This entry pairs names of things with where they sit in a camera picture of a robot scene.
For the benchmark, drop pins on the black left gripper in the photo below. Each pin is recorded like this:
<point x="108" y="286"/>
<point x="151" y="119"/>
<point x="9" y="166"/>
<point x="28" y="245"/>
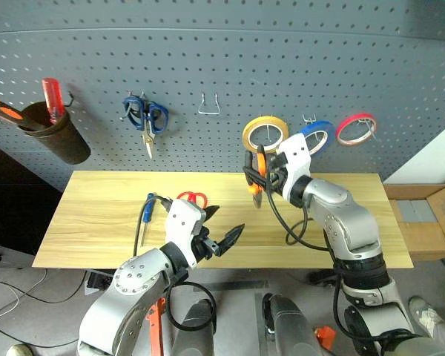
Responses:
<point x="204" y="246"/>

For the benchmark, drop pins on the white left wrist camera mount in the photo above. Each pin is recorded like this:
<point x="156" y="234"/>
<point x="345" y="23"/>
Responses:
<point x="181" y="222"/>

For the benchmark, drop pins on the small orange object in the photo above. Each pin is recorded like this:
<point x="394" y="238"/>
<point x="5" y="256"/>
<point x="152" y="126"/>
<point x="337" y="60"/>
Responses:
<point x="325" y="336"/>

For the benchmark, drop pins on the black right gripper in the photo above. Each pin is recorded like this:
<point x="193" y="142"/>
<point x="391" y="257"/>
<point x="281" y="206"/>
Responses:
<point x="276" y="176"/>

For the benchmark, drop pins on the orange black pliers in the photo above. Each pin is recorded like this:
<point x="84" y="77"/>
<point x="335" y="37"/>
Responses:
<point x="261" y="159"/>

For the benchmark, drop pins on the red tape roll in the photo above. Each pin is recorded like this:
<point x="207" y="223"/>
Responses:
<point x="350" y="119"/>

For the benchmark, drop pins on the grey metal bar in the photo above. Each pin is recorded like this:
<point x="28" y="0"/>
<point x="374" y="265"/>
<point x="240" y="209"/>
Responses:
<point x="241" y="286"/>

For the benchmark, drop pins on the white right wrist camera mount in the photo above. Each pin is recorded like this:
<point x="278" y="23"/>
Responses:
<point x="296" y="159"/>

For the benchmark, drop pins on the orange clamp tool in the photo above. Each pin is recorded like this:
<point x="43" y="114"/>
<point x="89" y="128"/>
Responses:
<point x="155" y="326"/>

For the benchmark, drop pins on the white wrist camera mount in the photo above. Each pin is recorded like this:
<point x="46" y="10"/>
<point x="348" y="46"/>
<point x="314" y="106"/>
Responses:
<point x="181" y="222"/>
<point x="296" y="159"/>

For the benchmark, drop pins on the yellow tape roll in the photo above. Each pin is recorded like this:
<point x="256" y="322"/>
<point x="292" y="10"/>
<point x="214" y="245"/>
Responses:
<point x="246" y="135"/>

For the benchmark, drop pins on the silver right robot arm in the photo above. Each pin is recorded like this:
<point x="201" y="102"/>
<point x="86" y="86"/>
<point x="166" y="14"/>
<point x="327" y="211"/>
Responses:
<point x="348" y="219"/>

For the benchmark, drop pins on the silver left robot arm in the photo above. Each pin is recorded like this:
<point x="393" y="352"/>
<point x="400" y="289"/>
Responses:
<point x="133" y="289"/>

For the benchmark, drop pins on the blue tape roll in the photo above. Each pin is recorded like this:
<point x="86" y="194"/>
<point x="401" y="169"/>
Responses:
<point x="319" y="126"/>

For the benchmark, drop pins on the black cup hook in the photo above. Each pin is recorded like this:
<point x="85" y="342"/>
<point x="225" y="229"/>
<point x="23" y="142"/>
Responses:
<point x="72" y="99"/>

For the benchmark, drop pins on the dark grey rounded shape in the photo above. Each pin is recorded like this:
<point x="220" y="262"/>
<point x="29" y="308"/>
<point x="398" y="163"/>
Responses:
<point x="193" y="330"/>
<point x="289" y="326"/>

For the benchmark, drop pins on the grey shoe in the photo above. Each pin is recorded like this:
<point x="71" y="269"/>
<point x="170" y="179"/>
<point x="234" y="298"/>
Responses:
<point x="426" y="315"/>

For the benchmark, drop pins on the brown cardboard box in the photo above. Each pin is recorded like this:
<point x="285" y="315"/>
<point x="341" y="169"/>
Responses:
<point x="422" y="237"/>

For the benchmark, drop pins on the black power strip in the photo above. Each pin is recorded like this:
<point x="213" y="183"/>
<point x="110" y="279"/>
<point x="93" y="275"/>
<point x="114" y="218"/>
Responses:
<point x="98" y="281"/>

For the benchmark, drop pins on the grey metal pegboard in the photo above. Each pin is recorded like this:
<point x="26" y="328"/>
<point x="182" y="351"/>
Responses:
<point x="244" y="55"/>

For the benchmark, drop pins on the silver scissors peg hook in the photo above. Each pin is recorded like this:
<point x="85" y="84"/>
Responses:
<point x="131" y="93"/>

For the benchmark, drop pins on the silver tape peg hook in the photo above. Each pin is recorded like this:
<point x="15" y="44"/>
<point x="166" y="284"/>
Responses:
<point x="369" y="126"/>
<point x="309" y="119"/>
<point x="268" y="133"/>

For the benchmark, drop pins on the black plastic cup holder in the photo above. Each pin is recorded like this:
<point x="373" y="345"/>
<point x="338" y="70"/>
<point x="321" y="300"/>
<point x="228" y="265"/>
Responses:
<point x="66" y="144"/>

